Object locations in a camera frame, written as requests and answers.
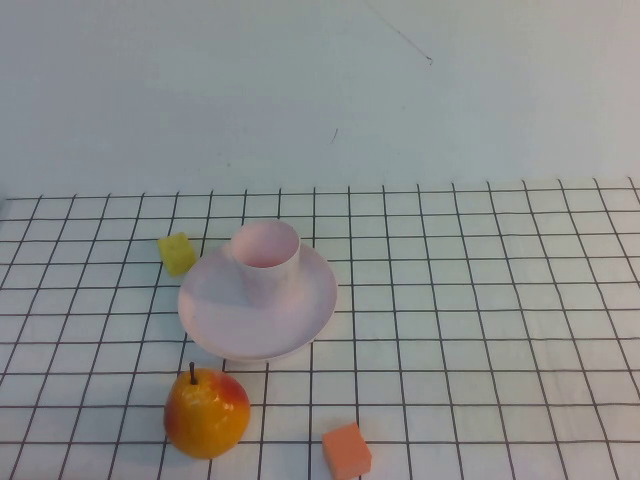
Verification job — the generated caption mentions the pink plastic cup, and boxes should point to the pink plastic cup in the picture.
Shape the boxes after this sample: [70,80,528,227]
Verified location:
[229,221,302,307]

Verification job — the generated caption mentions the pink round plate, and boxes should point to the pink round plate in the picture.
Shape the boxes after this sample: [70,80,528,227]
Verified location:
[177,242,340,363]

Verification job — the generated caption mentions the yellow foam cube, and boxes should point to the yellow foam cube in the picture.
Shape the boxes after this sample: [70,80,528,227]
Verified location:
[157,230,198,278]

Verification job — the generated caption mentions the white black-grid tablecloth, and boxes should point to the white black-grid tablecloth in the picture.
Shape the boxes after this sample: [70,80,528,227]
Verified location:
[0,178,640,480]

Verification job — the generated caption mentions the red yellow apple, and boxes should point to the red yellow apple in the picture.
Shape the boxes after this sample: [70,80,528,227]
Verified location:
[163,361,252,461]

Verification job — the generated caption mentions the orange foam cube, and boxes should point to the orange foam cube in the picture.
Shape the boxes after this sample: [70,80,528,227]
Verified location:
[321,421,374,480]

